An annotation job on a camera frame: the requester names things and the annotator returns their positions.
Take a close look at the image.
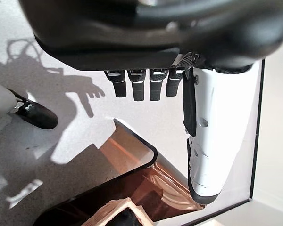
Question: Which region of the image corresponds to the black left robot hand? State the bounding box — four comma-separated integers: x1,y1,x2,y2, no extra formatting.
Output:
17,0,283,204

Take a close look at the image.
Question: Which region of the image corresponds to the brown acrylic stand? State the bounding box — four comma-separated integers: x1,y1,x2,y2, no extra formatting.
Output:
34,119,208,226

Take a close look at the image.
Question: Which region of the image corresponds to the wicker laundry basket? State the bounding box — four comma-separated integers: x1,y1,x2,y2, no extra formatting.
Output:
83,197,154,226

